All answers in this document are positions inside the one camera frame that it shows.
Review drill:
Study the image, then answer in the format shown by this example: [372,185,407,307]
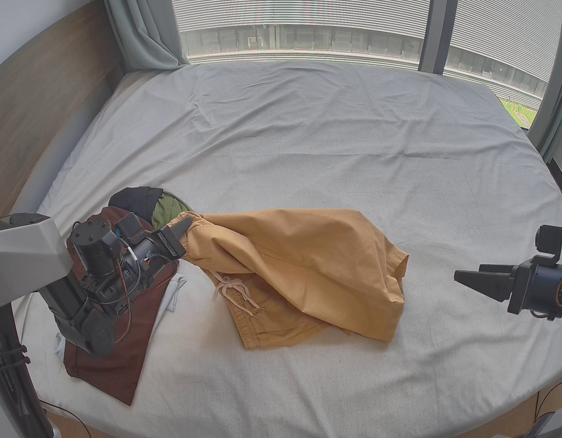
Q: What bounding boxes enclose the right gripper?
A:
[453,255,560,315]

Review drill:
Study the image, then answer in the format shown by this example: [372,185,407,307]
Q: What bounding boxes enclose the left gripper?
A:
[127,214,196,277]

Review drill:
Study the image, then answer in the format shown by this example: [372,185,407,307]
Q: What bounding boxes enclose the mustard yellow shorts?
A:
[177,208,410,350]

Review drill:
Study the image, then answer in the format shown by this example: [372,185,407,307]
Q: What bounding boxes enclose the bed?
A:
[0,0,562,438]

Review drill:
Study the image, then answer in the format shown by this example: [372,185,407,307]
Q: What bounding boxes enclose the green garment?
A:
[151,191,193,230]

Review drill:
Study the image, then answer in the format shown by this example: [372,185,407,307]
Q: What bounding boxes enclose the black garment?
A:
[109,186,166,221]

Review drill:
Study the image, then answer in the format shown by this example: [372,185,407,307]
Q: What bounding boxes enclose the white garment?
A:
[53,273,188,360]

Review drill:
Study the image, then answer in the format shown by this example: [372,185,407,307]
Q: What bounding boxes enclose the brown garment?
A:
[63,205,179,406]

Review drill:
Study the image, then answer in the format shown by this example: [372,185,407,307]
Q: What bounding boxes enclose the grey-green curtain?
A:
[98,0,191,71]

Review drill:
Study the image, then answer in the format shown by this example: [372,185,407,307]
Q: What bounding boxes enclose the window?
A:
[164,0,562,163]

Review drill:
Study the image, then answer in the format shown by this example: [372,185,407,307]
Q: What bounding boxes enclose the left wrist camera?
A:
[114,213,152,246]

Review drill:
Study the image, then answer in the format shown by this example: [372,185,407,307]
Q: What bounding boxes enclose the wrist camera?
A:
[114,213,152,246]
[533,225,562,266]

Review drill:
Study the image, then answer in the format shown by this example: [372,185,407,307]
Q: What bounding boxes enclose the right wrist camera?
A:
[533,225,562,266]

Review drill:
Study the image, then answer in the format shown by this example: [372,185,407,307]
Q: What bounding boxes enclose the black cable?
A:
[36,396,88,429]

